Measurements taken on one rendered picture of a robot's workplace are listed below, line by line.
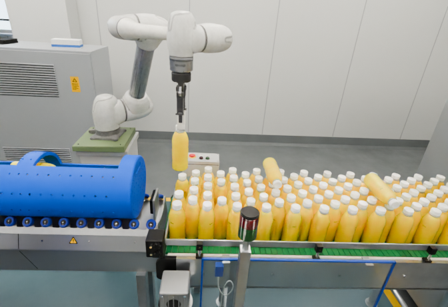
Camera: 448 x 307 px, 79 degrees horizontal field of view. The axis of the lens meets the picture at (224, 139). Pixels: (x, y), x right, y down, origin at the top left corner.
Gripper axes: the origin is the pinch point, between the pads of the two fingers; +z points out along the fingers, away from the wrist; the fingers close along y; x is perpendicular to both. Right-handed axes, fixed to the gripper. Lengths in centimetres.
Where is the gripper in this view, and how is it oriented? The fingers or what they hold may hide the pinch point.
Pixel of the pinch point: (181, 120)
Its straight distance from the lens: 115.9
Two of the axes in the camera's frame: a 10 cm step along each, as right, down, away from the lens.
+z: -0.7, 9.1, 4.2
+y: 0.5, 4.2, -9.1
